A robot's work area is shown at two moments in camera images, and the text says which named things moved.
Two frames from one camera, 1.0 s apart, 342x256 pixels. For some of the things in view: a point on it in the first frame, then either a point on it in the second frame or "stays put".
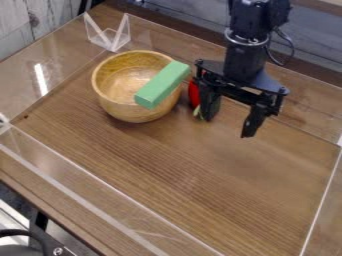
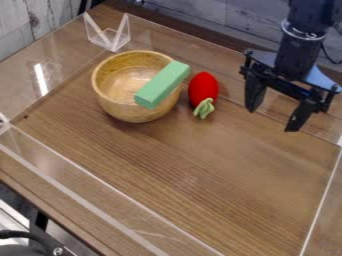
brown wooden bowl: x=118 y=77 stays put
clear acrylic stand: x=111 y=39 stays put
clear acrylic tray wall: x=82 y=206 stays put
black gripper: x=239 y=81 → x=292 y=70
